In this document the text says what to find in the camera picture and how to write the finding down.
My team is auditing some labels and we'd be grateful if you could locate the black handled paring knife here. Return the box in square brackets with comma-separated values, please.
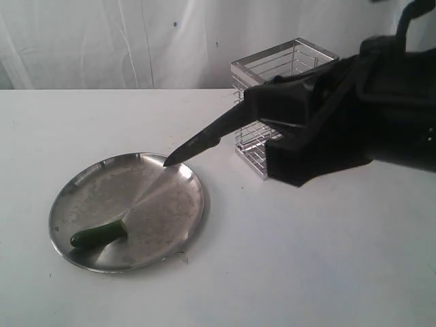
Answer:
[163, 102, 255, 167]

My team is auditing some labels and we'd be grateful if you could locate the green cucumber piece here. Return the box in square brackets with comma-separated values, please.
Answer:
[70, 219, 128, 249]

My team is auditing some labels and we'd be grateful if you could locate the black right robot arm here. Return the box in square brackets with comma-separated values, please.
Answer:
[245, 1, 435, 187]

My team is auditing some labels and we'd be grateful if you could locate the round stainless steel plate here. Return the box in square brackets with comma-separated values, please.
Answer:
[48, 153, 208, 273]

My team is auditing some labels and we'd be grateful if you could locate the white backdrop curtain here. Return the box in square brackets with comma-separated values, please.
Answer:
[0, 0, 436, 91]

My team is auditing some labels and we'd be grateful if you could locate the chrome wire utensil rack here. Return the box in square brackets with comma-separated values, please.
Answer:
[230, 37, 339, 180]

